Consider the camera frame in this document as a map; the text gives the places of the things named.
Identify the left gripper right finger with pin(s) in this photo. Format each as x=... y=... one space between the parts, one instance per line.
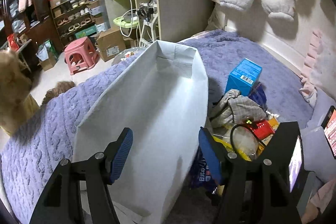
x=254 y=191

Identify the white fabric storage bin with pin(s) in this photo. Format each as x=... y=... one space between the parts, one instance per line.
x=162 y=96

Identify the blue snack packet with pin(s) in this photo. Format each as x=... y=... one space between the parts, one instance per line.
x=258 y=95

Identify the operator hand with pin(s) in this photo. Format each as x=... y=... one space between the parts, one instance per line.
x=317 y=205

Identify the purple fluffy blanket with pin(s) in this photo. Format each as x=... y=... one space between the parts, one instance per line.
x=31 y=155

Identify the red snack packet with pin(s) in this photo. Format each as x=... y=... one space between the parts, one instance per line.
x=262 y=129

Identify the orange yellow packet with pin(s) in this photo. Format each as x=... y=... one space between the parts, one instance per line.
x=275 y=124

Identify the grey striped cloth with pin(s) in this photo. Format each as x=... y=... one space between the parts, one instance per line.
x=234 y=108

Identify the golden dog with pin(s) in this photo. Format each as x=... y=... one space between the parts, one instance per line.
x=17 y=104

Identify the pink ruffled pillow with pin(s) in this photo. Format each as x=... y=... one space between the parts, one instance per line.
x=318 y=71

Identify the blue cartoon box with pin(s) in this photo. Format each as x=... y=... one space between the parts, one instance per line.
x=244 y=77

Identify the pink plastic stool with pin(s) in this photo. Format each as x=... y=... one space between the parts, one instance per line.
x=80 y=55

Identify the cardboard box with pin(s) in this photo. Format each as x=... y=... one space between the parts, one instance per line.
x=110 y=43

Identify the shoe rack shelf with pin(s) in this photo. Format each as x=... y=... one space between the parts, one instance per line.
x=71 y=17

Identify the dark wooden cabinet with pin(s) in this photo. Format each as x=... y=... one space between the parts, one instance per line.
x=31 y=19

